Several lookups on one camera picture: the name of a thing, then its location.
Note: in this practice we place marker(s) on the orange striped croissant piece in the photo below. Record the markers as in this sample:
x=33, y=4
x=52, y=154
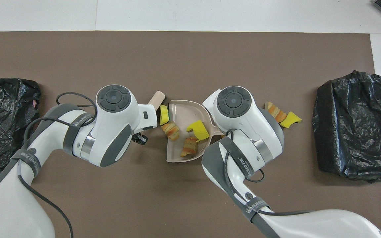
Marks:
x=277, y=114
x=190, y=147

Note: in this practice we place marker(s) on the brown table mat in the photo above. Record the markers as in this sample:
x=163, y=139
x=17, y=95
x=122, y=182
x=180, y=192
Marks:
x=177, y=59

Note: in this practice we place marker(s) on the notched yellow sponge piece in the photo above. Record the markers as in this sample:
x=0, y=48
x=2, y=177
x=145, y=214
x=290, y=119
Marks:
x=199, y=129

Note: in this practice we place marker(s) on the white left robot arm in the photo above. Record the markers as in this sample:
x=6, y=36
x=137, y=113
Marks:
x=111, y=132

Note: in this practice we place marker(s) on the small pink tag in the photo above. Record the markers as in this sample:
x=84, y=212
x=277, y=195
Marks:
x=35, y=103

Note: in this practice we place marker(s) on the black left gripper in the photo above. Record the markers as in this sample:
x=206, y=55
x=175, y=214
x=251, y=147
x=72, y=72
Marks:
x=141, y=138

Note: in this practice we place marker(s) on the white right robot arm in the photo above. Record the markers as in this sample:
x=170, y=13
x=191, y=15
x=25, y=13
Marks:
x=243, y=122

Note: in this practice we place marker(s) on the beige hand brush black bristles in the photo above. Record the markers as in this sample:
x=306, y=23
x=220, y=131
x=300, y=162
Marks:
x=157, y=98

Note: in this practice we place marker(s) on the pale croissant piece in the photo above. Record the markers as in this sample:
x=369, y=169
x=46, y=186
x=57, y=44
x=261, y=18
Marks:
x=171, y=131

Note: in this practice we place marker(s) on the beige plastic dustpan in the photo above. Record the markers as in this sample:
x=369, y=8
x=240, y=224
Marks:
x=183, y=114

